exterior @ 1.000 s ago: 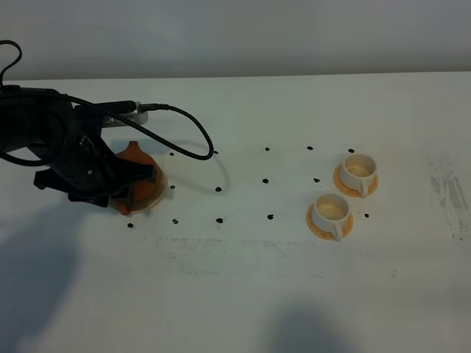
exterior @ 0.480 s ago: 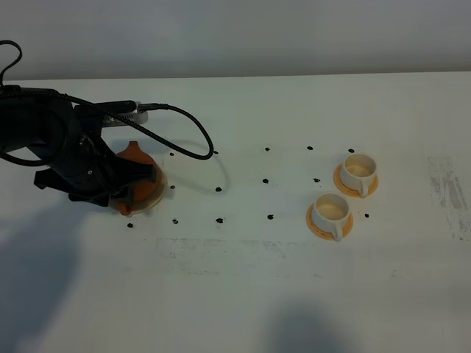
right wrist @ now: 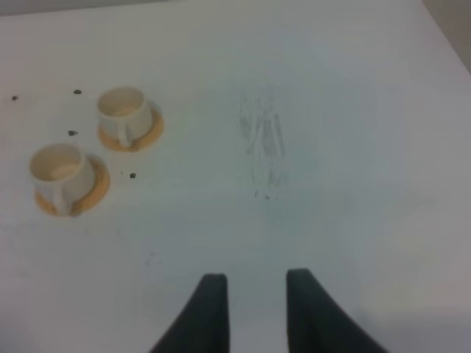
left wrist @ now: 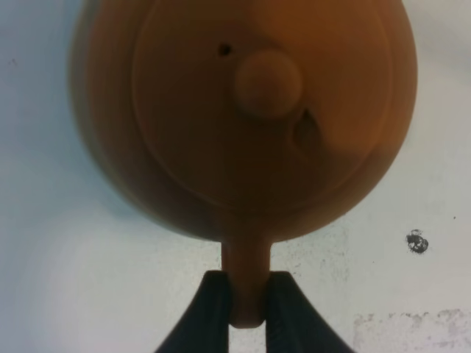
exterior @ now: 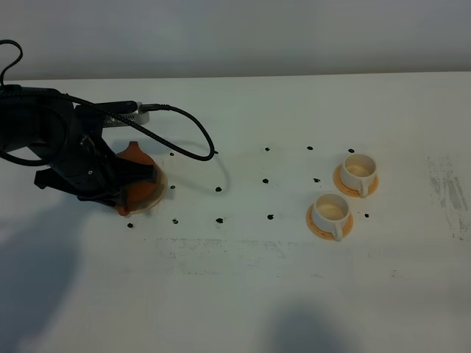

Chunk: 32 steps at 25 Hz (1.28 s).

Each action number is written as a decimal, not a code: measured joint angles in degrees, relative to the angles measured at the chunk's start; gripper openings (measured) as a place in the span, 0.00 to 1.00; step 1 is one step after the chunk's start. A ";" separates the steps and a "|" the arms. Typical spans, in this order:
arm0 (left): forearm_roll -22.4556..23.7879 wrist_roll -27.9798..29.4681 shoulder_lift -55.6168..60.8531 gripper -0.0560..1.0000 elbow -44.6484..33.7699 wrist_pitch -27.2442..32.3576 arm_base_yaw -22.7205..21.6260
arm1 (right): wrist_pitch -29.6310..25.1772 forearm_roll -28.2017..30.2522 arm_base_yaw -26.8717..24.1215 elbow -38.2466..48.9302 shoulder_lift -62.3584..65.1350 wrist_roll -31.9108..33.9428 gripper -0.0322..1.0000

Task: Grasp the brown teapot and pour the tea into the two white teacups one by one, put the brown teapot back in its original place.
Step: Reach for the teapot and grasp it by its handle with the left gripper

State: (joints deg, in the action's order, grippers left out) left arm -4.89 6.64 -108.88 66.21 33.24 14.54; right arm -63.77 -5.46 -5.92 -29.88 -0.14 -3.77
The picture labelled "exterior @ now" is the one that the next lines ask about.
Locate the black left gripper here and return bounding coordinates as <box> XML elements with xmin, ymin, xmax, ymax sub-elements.
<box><xmin>34</xmin><ymin>111</ymin><xmax>157</xmax><ymax>208</ymax></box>

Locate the brown clay teapot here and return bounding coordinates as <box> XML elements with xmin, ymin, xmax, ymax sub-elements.
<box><xmin>114</xmin><ymin>141</ymin><xmax>167</xmax><ymax>216</ymax></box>

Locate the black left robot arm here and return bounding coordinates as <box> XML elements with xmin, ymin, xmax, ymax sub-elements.
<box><xmin>1</xmin><ymin>85</ymin><xmax>166</xmax><ymax>215</ymax></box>

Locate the beige round teapot coaster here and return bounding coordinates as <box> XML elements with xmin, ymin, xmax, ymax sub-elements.
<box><xmin>130</xmin><ymin>166</ymin><xmax>168</xmax><ymax>214</ymax></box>

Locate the front orange saucer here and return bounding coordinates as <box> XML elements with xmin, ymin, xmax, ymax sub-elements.
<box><xmin>306</xmin><ymin>204</ymin><xmax>353</xmax><ymax>240</ymax></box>

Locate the orange saucer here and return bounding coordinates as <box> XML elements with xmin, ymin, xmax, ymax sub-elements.
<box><xmin>333</xmin><ymin>165</ymin><xmax>379</xmax><ymax>198</ymax></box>
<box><xmin>306</xmin><ymin>204</ymin><xmax>353</xmax><ymax>240</ymax></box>

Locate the front white teacup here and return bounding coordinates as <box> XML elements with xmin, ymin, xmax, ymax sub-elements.
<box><xmin>311</xmin><ymin>193</ymin><xmax>350</xmax><ymax>242</ymax></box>

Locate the white teacup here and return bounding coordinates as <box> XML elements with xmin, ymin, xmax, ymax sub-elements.
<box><xmin>311</xmin><ymin>193</ymin><xmax>350</xmax><ymax>242</ymax></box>
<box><xmin>339</xmin><ymin>153</ymin><xmax>378</xmax><ymax>198</ymax></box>

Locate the rear orange saucer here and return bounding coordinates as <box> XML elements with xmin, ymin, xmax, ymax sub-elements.
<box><xmin>333</xmin><ymin>165</ymin><xmax>379</xmax><ymax>198</ymax></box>

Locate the rear white teacup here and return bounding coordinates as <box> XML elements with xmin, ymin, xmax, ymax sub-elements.
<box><xmin>339</xmin><ymin>153</ymin><xmax>378</xmax><ymax>198</ymax></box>

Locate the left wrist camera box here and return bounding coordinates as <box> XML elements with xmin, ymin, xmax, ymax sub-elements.
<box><xmin>74</xmin><ymin>101</ymin><xmax>150</xmax><ymax>129</ymax></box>

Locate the black braided camera cable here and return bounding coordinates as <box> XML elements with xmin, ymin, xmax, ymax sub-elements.
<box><xmin>0</xmin><ymin>39</ymin><xmax>216</xmax><ymax>168</ymax></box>

